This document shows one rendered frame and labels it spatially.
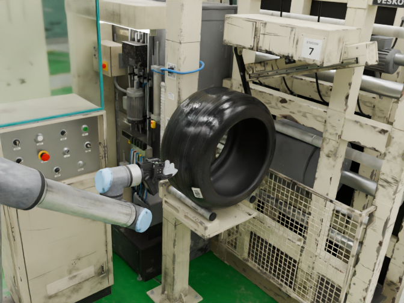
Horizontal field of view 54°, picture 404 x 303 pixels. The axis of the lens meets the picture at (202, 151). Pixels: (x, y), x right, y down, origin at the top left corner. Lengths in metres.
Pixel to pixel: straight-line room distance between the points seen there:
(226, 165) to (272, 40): 0.74
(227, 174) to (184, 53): 0.70
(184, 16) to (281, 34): 0.46
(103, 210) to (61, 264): 1.15
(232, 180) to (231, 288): 0.97
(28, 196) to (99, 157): 1.20
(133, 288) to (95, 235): 0.56
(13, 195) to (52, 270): 1.37
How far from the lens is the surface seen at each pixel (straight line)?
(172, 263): 2.51
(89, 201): 1.30
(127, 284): 2.90
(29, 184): 1.14
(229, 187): 2.13
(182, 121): 1.77
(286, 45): 1.83
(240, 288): 2.90
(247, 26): 1.98
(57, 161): 2.21
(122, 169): 1.59
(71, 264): 2.51
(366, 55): 1.79
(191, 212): 2.01
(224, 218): 2.09
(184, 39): 1.96
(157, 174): 1.69
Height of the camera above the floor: 1.95
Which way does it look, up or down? 24 degrees down
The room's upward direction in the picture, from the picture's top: 3 degrees clockwise
